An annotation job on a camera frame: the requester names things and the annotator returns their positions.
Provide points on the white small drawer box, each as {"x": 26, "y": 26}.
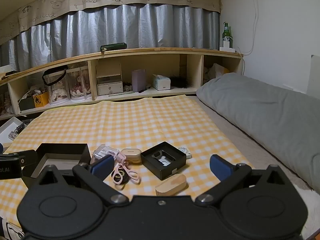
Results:
{"x": 110, "y": 88}

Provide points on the black hair claw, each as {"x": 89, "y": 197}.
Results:
{"x": 18, "y": 128}

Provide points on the black furry item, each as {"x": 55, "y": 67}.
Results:
{"x": 180, "y": 82}

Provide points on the wooden-lid box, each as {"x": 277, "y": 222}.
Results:
{"x": 172, "y": 183}

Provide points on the wooden shelf unit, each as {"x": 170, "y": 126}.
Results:
{"x": 150, "y": 53}

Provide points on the silver grey curtain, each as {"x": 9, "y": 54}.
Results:
{"x": 125, "y": 27}

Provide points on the black pen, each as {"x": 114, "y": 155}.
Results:
{"x": 144, "y": 89}

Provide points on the grey pillow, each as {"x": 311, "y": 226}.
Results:
{"x": 250, "y": 105}

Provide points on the dark green tube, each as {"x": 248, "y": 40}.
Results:
{"x": 113, "y": 46}

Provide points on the dark green box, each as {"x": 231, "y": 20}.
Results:
{"x": 27, "y": 103}

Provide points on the gold earbud case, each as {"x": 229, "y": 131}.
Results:
{"x": 131, "y": 155}

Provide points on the clear doll display case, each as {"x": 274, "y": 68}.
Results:
{"x": 57, "y": 92}
{"x": 78, "y": 87}

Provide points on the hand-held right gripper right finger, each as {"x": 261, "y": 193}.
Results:
{"x": 220, "y": 167}

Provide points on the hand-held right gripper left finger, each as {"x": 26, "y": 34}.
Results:
{"x": 102, "y": 166}

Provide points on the white tissue box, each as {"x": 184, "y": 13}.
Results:
{"x": 162, "y": 83}

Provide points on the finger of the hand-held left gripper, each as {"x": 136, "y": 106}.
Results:
{"x": 27, "y": 158}

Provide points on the yellow checkered mat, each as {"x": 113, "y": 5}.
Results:
{"x": 137, "y": 122}

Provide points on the white fluffy rug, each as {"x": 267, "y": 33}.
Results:
{"x": 308, "y": 205}

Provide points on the white round tape measure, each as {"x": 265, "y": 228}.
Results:
{"x": 184, "y": 151}

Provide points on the round black tin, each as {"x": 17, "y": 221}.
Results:
{"x": 117, "y": 177}

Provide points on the white tray box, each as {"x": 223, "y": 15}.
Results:
{"x": 7, "y": 127}

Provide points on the small black box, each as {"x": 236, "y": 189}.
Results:
{"x": 172, "y": 168}

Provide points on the pink eyelash curler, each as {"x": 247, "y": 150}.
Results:
{"x": 122, "y": 158}

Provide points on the large black box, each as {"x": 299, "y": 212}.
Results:
{"x": 62, "y": 148}

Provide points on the small clear box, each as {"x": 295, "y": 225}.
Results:
{"x": 13, "y": 135}

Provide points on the green glass bottle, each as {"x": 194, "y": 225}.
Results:
{"x": 227, "y": 32}

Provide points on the clear plastic case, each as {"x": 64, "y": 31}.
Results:
{"x": 105, "y": 151}

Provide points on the yellow printed box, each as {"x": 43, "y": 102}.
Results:
{"x": 41, "y": 100}

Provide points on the white power strip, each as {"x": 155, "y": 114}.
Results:
{"x": 227, "y": 49}

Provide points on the purple container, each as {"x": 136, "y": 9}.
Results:
{"x": 138, "y": 80}

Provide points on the white plastic bag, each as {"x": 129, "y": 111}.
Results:
{"x": 216, "y": 71}

